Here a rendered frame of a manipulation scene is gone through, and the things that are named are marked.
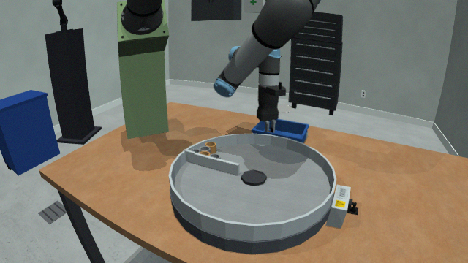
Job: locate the blue crate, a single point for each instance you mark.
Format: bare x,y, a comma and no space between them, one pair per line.
289,129

